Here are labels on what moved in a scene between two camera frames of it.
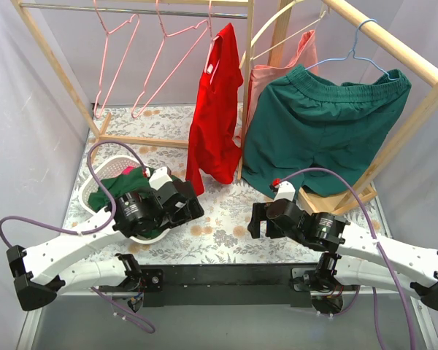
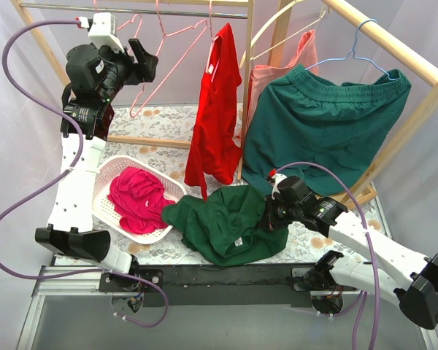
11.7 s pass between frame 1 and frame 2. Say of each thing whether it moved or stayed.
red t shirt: stayed
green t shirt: moved
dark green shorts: stayed
